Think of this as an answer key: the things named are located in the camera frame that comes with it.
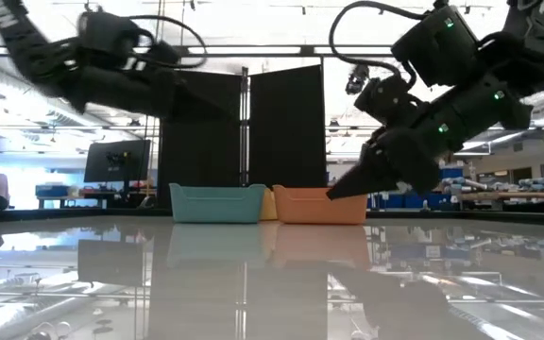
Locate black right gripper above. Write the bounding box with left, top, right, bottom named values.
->
left=326, top=93, right=479, bottom=200

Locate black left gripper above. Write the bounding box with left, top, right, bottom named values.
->
left=80, top=65, right=233, bottom=122

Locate black partition panel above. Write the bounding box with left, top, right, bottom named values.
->
left=157, top=69, right=244, bottom=210
left=248, top=64, right=328, bottom=189

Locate black partition pole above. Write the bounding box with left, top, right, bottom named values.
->
left=240, top=65, right=250, bottom=188

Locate orange plastic bin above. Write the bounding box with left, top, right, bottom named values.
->
left=271, top=184, right=369, bottom=225

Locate teal plastic bin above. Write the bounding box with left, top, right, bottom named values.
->
left=168, top=182, right=267, bottom=225

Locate black computer monitor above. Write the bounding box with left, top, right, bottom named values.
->
left=83, top=140, right=151, bottom=195

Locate yellow plastic bin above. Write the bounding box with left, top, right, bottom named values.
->
left=258, top=187, right=279, bottom=222

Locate dark desk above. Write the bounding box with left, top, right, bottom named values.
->
left=35, top=191, right=160, bottom=210

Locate wooden workbench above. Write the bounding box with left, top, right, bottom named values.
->
left=460, top=191, right=544, bottom=200

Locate blue box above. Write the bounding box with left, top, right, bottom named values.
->
left=35, top=183, right=71, bottom=198

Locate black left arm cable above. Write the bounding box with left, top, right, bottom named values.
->
left=129, top=14, right=208, bottom=70

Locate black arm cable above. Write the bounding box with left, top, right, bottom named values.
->
left=129, top=14, right=208, bottom=70
left=328, top=0, right=427, bottom=91

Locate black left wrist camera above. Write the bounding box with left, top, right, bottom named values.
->
left=146, top=41, right=182, bottom=67

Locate black overhead camera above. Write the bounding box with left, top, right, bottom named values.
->
left=345, top=63, right=371, bottom=95

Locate black overhead frame beam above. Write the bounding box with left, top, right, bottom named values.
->
left=0, top=45, right=544, bottom=59

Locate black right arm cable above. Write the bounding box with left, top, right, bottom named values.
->
left=328, top=0, right=427, bottom=91

